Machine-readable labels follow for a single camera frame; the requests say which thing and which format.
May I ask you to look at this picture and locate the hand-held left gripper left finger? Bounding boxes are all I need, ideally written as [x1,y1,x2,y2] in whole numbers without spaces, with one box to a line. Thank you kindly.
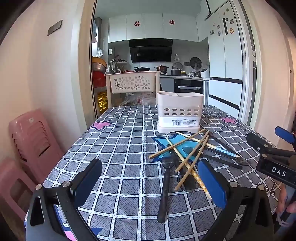
[25,159,103,241]

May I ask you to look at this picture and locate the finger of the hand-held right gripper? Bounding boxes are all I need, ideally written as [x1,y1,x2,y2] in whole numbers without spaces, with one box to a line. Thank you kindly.
[275,126,296,146]
[246,132,276,154]

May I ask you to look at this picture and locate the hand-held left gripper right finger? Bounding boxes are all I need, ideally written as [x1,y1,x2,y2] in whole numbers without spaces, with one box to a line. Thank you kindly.
[197,159,275,241]

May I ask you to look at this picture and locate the dark translucent plastic spoon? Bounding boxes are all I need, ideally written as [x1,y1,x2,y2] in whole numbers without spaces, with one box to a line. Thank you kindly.
[200,153,243,169]
[165,144,197,193]
[157,156,176,223]

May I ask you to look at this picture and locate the wooden chopstick with patterned end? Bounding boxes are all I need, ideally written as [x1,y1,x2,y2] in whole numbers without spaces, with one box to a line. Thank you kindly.
[175,131,241,158]
[166,136,213,201]

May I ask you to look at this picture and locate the white plastic utensil holder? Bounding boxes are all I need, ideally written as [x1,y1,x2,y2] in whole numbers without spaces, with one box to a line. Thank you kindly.
[156,91,205,134]

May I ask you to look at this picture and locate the person's right hand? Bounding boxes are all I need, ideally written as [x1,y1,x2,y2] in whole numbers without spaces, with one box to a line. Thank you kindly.
[276,185,296,215]

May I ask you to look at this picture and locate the grey checked star tablecloth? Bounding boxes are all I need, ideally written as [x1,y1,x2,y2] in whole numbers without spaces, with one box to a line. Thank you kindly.
[35,105,287,241]

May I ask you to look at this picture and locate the pink plastic chair stack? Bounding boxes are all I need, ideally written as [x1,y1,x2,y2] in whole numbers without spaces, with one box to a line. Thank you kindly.
[9,109,66,183]

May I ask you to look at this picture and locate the pink plastic stool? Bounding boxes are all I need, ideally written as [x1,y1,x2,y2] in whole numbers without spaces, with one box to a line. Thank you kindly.
[0,157,37,220]

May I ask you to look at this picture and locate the black built-in oven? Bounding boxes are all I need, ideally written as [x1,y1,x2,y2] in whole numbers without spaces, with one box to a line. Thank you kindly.
[174,78,204,100]

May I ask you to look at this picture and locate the gold foil bundle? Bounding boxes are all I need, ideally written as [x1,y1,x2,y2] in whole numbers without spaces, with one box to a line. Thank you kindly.
[97,91,109,112]

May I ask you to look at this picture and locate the white refrigerator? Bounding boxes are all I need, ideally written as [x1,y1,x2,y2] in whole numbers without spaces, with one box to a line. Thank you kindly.
[207,1,243,118]

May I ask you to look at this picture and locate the crumpled plastic bags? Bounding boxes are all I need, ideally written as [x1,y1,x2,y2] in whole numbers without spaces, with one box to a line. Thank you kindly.
[119,91,158,107]

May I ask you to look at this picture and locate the red bucket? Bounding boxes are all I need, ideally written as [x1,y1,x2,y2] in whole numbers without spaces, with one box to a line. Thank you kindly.
[92,71,107,88]

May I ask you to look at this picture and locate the white plastic chair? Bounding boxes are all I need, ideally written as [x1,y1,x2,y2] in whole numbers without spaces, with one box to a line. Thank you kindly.
[105,71,163,108]

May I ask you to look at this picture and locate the group of fridge magnets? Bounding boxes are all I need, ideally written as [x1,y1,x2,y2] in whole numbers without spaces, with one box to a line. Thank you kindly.
[209,8,234,36]

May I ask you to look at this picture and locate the yellow and metal basins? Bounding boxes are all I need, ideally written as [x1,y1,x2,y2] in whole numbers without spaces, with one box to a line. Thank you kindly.
[92,57,107,72]

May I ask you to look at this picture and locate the black range hood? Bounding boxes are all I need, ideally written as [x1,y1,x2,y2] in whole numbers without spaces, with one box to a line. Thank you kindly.
[128,39,174,63]

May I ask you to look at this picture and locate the white upper kitchen cabinets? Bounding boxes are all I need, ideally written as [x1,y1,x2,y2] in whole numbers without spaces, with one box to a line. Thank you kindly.
[108,12,210,43]

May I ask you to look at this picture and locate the white sliding door frame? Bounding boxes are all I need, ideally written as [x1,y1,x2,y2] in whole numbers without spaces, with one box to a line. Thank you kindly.
[70,0,263,130]

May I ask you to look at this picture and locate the round black wall rack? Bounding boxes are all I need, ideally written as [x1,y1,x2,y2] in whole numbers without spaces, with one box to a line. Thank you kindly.
[190,57,202,70]

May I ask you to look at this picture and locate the grey wall switch panel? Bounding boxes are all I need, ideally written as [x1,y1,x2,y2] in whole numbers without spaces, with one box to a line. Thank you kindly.
[47,20,63,37]

